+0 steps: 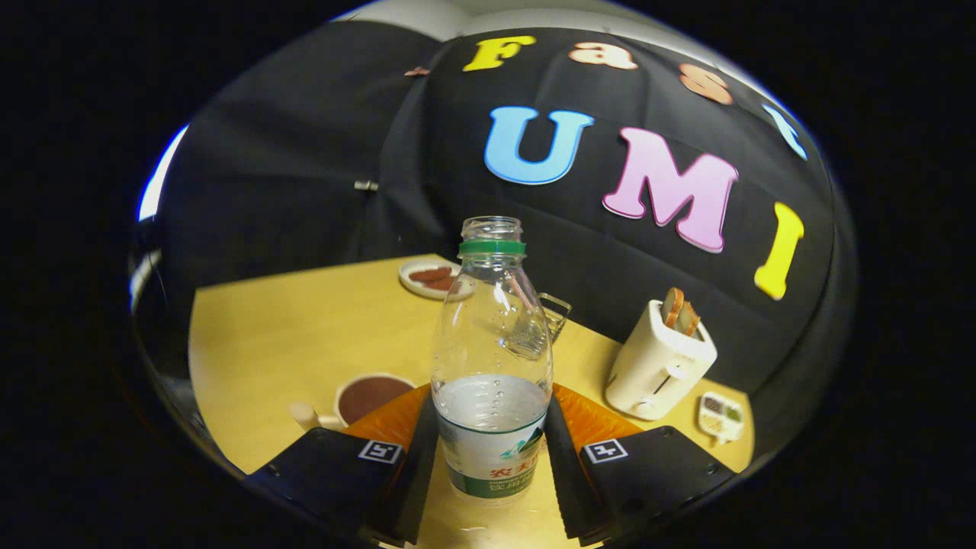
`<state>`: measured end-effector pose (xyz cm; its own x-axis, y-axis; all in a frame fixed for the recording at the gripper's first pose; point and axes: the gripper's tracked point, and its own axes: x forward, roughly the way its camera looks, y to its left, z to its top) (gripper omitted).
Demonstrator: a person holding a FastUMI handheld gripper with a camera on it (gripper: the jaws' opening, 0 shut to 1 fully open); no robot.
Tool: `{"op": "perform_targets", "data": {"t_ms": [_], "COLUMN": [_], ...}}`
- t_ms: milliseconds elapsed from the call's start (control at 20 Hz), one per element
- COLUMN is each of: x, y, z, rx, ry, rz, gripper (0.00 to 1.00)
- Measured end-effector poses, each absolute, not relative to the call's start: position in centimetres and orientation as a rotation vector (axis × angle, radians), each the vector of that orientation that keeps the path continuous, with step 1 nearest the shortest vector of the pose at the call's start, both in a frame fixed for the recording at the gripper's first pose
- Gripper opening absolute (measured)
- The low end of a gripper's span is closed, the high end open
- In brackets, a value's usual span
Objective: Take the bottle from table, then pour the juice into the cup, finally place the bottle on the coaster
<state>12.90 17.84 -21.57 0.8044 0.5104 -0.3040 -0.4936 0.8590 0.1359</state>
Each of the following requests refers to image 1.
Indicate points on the small white divided tray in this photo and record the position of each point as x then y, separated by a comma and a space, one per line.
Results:
720, 415

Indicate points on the clear plastic juice bottle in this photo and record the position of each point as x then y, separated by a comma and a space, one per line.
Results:
492, 427

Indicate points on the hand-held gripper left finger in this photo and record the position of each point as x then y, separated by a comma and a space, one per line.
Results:
415, 488

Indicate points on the red meat slice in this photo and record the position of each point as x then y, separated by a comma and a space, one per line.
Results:
428, 273
442, 284

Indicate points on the red clip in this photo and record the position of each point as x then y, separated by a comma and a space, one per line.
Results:
417, 72

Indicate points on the small white plate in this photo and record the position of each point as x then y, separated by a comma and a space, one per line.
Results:
412, 284

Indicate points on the white toaster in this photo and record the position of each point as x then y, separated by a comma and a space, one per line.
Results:
656, 366

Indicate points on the wooden table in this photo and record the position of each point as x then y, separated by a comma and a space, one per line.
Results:
290, 343

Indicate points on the toast slice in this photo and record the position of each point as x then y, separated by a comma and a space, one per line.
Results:
689, 319
672, 306

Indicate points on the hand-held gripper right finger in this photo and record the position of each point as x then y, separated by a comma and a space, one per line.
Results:
568, 488

